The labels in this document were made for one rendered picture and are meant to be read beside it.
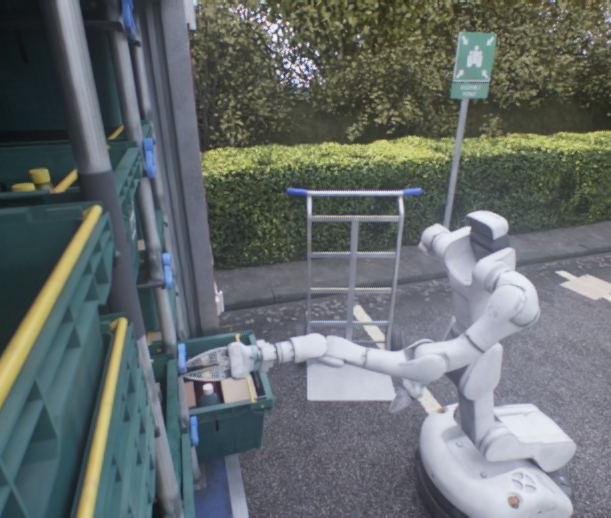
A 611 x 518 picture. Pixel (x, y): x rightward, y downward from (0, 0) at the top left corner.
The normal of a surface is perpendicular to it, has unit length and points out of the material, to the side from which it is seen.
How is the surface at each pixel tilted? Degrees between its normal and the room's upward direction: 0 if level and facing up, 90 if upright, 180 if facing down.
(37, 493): 0
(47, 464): 0
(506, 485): 0
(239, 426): 93
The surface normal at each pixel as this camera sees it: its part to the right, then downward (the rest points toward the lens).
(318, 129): 0.24, -0.20
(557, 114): 0.09, -0.06
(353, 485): 0.00, -0.91
